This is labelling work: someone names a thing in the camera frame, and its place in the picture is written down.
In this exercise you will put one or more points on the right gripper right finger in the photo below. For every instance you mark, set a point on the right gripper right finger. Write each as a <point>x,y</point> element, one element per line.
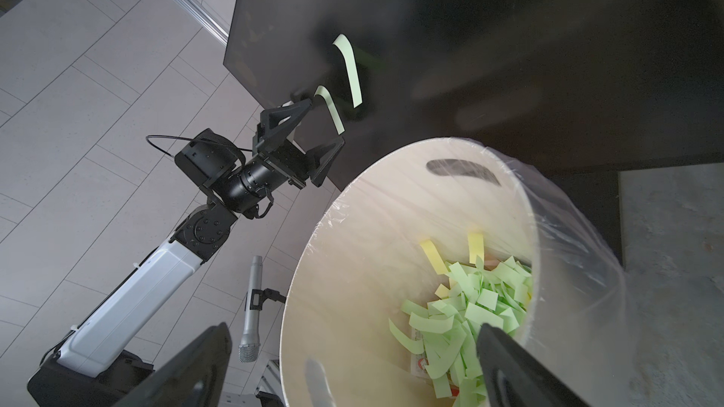
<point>514,378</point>

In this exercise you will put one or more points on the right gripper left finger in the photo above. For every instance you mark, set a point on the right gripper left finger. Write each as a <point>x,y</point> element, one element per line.
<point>194,377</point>

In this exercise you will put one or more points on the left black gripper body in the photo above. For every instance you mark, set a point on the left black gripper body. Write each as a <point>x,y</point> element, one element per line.
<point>269,169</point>

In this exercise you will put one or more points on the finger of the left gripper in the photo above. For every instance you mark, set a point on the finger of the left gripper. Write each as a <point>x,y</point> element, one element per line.
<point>321,158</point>
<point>276,125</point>

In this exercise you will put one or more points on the green sticky note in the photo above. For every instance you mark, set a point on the green sticky note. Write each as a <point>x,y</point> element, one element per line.
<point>347,52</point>
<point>325,94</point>

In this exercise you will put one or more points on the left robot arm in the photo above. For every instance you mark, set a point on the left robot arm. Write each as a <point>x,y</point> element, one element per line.
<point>91,365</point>

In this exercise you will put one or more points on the discarded sticky notes pile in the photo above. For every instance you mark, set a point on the discarded sticky notes pile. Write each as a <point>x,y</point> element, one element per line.
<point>441,335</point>

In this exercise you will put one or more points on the black flat monitor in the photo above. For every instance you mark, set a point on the black flat monitor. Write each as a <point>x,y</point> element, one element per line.
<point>567,86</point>

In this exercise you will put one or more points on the silver microphone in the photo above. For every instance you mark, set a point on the silver microphone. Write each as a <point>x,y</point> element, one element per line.
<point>250,341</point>

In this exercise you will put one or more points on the cream waste bin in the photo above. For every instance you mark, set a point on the cream waste bin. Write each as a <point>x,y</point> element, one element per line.
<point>365,259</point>

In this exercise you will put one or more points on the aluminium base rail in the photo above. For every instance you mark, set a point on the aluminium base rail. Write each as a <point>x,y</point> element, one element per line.
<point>266,392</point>

